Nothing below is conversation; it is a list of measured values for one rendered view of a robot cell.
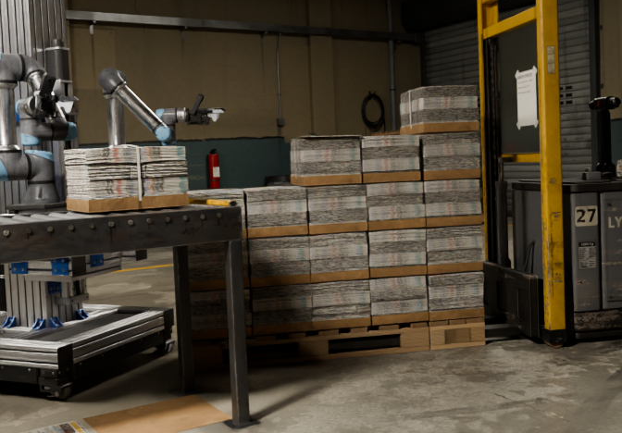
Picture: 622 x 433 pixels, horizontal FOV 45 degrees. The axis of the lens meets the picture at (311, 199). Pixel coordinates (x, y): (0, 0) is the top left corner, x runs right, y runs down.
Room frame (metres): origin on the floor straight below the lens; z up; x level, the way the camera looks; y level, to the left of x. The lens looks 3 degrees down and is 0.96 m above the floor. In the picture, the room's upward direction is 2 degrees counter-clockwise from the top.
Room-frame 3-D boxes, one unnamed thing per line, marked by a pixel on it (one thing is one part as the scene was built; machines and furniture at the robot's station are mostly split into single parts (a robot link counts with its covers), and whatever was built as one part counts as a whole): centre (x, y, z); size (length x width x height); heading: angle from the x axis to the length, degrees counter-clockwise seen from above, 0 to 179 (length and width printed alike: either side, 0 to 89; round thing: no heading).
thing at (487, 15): (4.26, -1.03, 0.97); 0.09 x 0.09 x 1.75; 10
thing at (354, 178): (3.75, -0.07, 0.86); 0.38 x 0.29 x 0.04; 10
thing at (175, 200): (2.89, 0.60, 0.83); 0.29 x 0.16 x 0.04; 33
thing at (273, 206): (3.73, 0.05, 0.42); 1.17 x 0.39 x 0.83; 100
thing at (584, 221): (4.00, -1.46, 0.40); 0.69 x 0.55 x 0.80; 10
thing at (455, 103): (3.86, -0.66, 0.65); 0.39 x 0.30 x 1.29; 10
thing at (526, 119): (3.94, -1.11, 1.28); 0.57 x 0.01 x 0.65; 10
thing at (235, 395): (2.72, 0.29, 0.34); 0.06 x 0.06 x 0.68; 32
